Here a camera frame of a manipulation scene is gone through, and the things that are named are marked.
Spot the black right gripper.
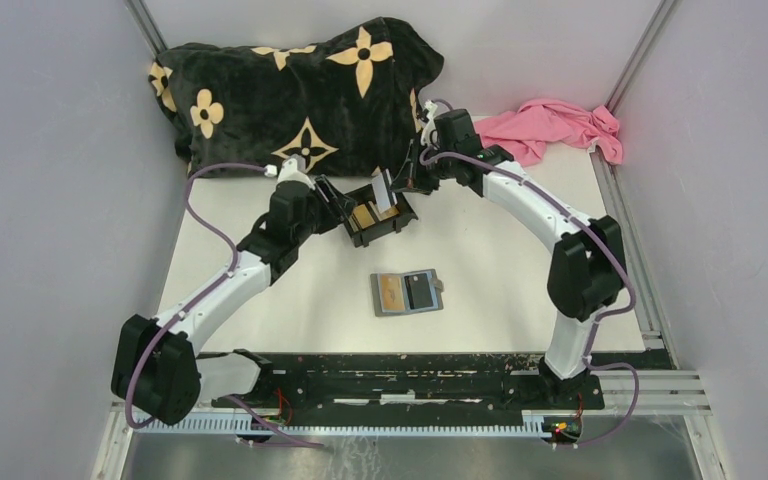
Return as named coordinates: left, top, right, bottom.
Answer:
left=390, top=138, right=457, bottom=193

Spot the white silver credit card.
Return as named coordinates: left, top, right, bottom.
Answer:
left=371, top=169, right=398, bottom=211

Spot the stack of cards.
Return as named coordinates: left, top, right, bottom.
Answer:
left=349, top=202, right=399, bottom=231

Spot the black plastic card box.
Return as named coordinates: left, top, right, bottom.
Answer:
left=344, top=185, right=419, bottom=248

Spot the black credit card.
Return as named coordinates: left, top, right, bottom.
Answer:
left=404, top=272, right=436, bottom=311

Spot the orange credit card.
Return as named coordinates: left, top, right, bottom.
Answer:
left=378, top=274, right=405, bottom=313

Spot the grey leather card holder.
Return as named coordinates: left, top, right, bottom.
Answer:
left=369, top=269, right=444, bottom=317

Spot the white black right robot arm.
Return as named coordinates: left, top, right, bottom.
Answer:
left=393, top=101, right=633, bottom=408

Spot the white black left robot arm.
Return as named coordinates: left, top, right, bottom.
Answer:
left=111, top=176, right=356, bottom=425

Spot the black floral plush blanket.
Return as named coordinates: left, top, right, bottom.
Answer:
left=147, top=17, right=444, bottom=178

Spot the pink cloth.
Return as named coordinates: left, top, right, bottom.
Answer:
left=475, top=98, right=625, bottom=167

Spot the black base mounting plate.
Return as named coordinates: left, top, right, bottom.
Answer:
left=240, top=353, right=609, bottom=427

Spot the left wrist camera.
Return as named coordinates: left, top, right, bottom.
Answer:
left=277, top=155, right=313, bottom=189

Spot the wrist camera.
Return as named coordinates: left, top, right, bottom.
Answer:
left=420, top=100, right=440, bottom=146
left=277, top=155, right=313, bottom=189

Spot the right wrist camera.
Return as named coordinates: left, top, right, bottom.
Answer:
left=420, top=100, right=440, bottom=146

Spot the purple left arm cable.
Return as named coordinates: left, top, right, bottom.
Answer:
left=122, top=162, right=326, bottom=452

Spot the slotted grey cable duct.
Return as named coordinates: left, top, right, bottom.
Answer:
left=142, top=412, right=550, bottom=439

